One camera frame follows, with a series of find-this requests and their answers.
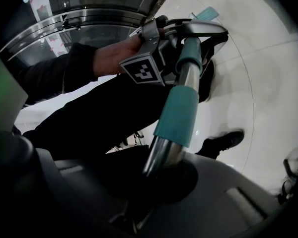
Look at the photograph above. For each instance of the person's black shoe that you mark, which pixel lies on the person's black shoe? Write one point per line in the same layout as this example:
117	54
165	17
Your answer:
229	137
208	83

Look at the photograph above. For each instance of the teal mop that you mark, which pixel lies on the teal mop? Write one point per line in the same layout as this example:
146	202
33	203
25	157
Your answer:
178	113

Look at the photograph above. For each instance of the person's left leg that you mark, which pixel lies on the person's left leg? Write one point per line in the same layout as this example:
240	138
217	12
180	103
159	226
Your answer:
101	115

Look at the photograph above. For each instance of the person's leg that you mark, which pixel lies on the person's leg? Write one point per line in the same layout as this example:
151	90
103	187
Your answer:
208	147
101	115

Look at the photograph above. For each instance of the person's left forearm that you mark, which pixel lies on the person's left forearm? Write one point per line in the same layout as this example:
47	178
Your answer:
64	71

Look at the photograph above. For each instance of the glass door with steel frame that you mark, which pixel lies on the glass door with steel frame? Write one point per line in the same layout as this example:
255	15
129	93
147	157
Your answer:
101	12

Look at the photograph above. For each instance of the person's left black shoe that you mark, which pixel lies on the person's left black shoe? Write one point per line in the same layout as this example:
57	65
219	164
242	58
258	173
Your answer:
208	83

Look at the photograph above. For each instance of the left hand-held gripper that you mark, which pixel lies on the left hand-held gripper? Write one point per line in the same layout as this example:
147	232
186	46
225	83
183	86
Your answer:
141	71

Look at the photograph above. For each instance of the person's right black shoe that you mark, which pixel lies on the person's right black shoe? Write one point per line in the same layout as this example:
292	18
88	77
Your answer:
229	137

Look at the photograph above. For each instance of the person's left hand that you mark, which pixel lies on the person's left hand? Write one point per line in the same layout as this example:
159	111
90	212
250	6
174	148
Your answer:
125	51

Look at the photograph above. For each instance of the person's right leg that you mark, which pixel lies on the person's right leg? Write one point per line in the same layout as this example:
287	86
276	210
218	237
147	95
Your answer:
208	147

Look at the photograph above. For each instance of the black round frame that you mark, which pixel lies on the black round frame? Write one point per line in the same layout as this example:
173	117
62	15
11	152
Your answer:
294	165

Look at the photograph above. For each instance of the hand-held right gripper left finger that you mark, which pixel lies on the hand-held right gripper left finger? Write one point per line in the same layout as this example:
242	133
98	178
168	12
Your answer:
72	195

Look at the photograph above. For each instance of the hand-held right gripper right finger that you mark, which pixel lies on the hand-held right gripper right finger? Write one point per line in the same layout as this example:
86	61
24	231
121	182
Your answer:
226	207

